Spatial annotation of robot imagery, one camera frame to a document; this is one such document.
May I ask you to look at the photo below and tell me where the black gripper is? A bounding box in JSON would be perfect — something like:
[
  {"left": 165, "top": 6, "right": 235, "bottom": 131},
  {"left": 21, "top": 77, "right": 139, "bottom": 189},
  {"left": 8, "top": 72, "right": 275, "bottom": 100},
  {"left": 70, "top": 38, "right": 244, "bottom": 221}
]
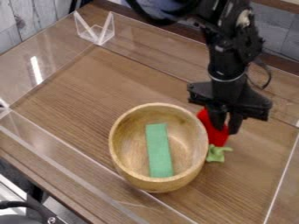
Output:
[{"left": 187, "top": 82, "right": 272, "bottom": 135}]

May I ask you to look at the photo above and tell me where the red plush strawberry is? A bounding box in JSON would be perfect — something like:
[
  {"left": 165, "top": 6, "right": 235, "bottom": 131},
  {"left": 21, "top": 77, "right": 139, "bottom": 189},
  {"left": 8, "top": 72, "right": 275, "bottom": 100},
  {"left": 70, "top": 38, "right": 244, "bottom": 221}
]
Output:
[{"left": 196, "top": 108, "right": 232, "bottom": 163}]

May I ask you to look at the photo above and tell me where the wooden bowl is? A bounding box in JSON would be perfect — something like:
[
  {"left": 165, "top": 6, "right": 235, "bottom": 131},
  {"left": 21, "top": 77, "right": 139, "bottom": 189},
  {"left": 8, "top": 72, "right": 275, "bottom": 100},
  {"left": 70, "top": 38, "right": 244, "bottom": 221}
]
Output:
[{"left": 108, "top": 102, "right": 208, "bottom": 193}]

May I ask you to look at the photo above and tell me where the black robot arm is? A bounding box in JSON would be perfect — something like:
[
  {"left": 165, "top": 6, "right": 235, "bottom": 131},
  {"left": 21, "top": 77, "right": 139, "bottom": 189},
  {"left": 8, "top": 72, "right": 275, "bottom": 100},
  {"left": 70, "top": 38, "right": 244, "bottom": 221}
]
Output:
[{"left": 125, "top": 0, "right": 272, "bottom": 135}]

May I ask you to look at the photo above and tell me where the green rectangular block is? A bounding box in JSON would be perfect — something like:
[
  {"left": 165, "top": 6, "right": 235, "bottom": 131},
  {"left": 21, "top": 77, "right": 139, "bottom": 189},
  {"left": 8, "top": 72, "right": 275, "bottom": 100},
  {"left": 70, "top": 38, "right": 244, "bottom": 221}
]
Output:
[{"left": 145, "top": 123, "right": 173, "bottom": 178}]

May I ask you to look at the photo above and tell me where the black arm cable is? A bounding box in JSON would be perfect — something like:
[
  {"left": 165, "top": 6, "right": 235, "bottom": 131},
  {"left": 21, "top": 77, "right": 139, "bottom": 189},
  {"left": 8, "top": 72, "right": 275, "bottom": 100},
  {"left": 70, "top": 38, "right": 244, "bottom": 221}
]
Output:
[{"left": 244, "top": 58, "right": 272, "bottom": 91}]

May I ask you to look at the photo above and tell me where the clear acrylic enclosure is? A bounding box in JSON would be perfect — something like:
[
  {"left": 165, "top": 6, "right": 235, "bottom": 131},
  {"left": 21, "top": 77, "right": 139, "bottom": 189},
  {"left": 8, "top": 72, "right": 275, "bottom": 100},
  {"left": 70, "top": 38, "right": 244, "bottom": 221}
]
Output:
[{"left": 0, "top": 13, "right": 299, "bottom": 224}]

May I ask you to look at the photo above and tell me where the black metal bracket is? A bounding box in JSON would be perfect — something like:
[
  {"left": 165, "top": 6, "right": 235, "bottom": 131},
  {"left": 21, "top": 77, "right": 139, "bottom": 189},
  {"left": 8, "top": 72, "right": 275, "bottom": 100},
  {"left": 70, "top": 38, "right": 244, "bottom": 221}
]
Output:
[{"left": 25, "top": 195, "right": 60, "bottom": 224}]

